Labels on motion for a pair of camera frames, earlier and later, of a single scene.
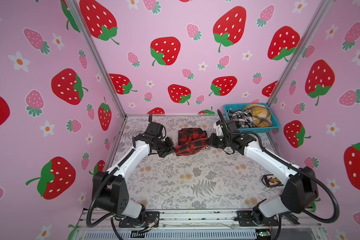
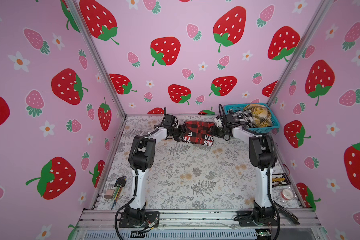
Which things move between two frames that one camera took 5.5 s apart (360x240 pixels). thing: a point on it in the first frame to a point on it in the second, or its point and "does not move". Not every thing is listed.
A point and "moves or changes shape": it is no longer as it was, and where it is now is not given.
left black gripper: x=169 y=148 to x=181 y=131
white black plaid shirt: x=244 y=118 does not move
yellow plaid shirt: x=262 y=117 does not move
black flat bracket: x=294 y=219 does not move
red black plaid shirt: x=191 y=140 moves or changes shape
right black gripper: x=211 y=141 to x=215 y=132
